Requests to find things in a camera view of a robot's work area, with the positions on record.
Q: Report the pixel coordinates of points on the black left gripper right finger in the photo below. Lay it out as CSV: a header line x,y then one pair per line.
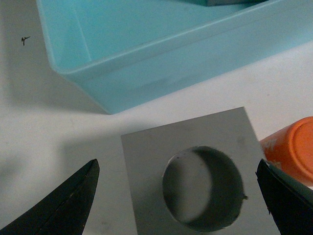
x,y
288,201

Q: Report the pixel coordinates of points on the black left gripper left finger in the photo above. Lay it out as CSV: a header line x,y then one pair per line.
x,y
64,211

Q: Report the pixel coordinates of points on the orange cylinder part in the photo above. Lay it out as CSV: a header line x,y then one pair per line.
x,y
291,150

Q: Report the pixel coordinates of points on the gray cube with round hole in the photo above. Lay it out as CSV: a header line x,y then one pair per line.
x,y
197,177

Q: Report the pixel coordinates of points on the gray cube with rectangular hole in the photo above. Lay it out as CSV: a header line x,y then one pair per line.
x,y
231,2

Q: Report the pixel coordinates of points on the light blue plastic box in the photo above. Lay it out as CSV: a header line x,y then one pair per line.
x,y
123,53

